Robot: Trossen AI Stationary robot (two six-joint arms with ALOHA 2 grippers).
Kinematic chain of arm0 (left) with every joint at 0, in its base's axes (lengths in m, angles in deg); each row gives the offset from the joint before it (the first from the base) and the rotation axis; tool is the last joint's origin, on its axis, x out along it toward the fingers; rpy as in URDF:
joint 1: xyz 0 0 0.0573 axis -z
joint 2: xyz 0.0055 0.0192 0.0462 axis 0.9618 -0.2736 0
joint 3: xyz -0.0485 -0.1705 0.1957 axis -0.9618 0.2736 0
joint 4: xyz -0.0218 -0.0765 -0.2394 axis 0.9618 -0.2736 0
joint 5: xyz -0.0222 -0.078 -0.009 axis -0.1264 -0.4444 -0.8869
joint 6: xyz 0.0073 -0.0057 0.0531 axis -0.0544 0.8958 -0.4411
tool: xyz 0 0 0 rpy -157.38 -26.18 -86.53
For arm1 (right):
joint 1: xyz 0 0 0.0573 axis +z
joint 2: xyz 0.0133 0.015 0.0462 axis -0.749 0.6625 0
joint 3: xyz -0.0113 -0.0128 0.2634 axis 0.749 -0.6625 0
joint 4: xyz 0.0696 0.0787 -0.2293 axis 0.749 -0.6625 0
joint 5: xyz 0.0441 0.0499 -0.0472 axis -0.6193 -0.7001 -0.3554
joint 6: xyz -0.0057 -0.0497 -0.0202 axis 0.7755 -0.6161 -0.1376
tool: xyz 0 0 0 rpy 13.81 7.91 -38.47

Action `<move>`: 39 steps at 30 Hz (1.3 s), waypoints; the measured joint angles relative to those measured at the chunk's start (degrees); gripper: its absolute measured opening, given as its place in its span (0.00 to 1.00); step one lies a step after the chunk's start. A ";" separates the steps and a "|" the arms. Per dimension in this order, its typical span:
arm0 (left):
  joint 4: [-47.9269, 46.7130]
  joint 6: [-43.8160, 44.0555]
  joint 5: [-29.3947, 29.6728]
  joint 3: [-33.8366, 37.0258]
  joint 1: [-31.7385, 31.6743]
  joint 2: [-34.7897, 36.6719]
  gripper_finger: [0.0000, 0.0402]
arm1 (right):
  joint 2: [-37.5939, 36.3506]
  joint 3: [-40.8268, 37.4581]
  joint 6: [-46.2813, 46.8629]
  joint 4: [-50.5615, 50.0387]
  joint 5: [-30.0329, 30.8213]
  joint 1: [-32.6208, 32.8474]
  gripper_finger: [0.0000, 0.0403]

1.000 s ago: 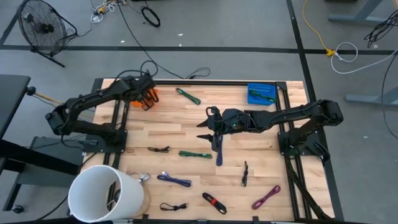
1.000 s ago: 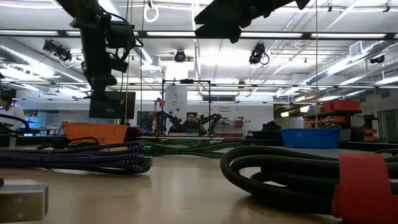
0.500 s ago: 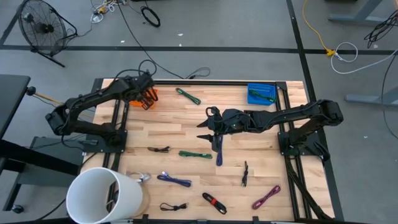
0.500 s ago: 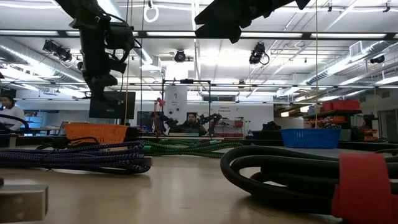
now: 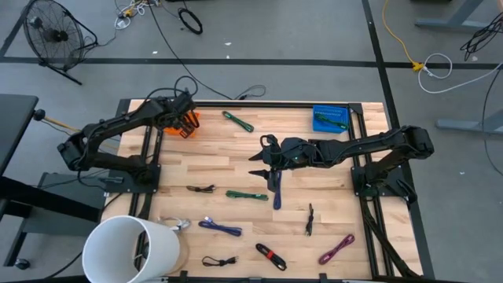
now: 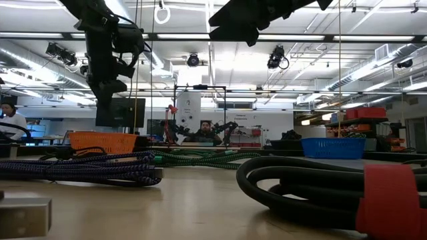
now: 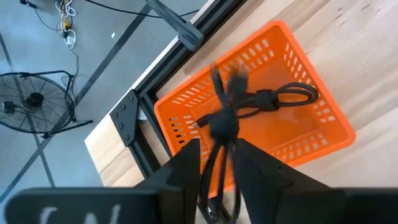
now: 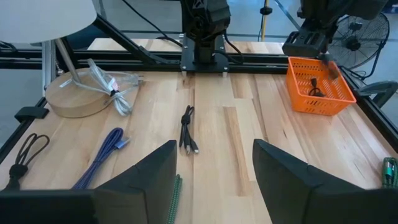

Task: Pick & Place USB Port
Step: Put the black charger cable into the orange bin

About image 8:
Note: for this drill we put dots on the black floor fan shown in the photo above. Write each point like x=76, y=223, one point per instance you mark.
x=353, y=42

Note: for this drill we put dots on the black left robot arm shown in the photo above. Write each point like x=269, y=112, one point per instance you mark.
x=203, y=31

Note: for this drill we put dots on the black aluminium table frame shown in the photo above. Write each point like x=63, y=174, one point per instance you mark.
x=93, y=57

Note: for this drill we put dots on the yellow rod with black knob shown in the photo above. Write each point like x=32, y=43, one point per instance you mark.
x=265, y=11

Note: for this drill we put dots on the silver aluminium post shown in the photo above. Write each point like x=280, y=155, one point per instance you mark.
x=49, y=62

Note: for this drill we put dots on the orange plastic basket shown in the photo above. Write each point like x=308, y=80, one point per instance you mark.
x=323, y=105

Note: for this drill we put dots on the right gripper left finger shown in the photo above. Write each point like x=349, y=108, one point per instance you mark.
x=62, y=208

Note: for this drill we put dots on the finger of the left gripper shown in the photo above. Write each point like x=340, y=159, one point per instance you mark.
x=330, y=68

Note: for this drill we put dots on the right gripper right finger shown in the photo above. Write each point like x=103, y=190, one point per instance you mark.
x=326, y=205

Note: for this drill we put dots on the black frame clamp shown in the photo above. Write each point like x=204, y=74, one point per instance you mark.
x=31, y=112

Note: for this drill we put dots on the white shade wooden table lamp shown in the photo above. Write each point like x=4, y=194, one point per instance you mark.
x=37, y=18

